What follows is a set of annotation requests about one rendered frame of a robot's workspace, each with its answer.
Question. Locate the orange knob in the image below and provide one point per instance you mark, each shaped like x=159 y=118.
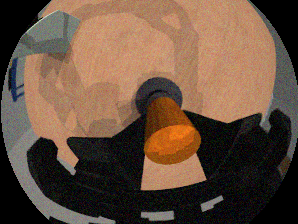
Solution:
x=169 y=135

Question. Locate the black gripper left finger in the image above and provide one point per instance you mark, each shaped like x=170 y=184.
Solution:
x=125 y=150

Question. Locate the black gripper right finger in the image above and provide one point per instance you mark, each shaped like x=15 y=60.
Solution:
x=218 y=138

